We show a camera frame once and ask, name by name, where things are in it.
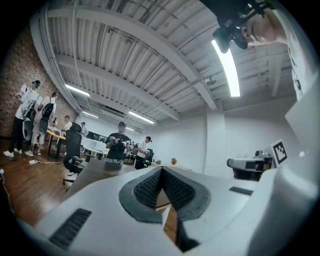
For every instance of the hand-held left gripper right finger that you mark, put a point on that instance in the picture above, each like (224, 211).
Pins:
(220, 200)

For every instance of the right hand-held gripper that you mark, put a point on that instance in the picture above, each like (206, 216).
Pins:
(250, 163)

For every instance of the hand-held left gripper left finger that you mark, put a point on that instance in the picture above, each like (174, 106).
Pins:
(105, 225)

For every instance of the small potted plant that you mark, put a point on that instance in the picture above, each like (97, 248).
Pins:
(174, 161)

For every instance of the white desk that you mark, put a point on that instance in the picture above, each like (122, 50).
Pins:
(93, 148)

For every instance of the black office chair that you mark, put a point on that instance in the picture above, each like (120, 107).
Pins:
(72, 147)

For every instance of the black monitor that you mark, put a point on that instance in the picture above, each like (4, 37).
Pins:
(95, 136)

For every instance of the white power strip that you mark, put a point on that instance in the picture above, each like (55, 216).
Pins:
(33, 162)

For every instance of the long ceiling light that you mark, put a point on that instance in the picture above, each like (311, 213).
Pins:
(90, 114)
(141, 117)
(228, 70)
(77, 90)

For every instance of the wooden desk with black legs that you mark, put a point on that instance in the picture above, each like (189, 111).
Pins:
(56, 135)

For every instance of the person's head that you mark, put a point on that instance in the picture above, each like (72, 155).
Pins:
(265, 30)

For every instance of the white ceiling camera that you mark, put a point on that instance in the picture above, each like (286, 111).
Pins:
(211, 81)

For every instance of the black head-mounted camera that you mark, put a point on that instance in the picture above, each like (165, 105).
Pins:
(230, 32)

